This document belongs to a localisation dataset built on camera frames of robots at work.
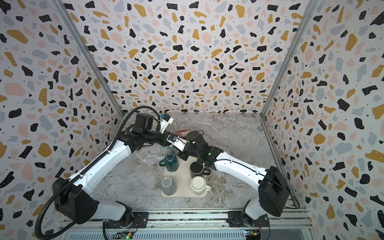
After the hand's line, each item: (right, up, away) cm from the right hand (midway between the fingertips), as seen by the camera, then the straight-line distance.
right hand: (171, 142), depth 74 cm
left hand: (+2, +3, +1) cm, 4 cm away
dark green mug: (-2, -13, +11) cm, 17 cm away
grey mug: (-3, -22, +1) cm, 22 cm away
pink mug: (+5, +4, +2) cm, 7 cm away
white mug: (+13, -23, +4) cm, 27 cm away
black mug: (+12, -15, +8) cm, 21 cm away
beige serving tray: (+3, -23, +15) cm, 28 cm away
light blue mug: (-5, -7, +20) cm, 22 cm away
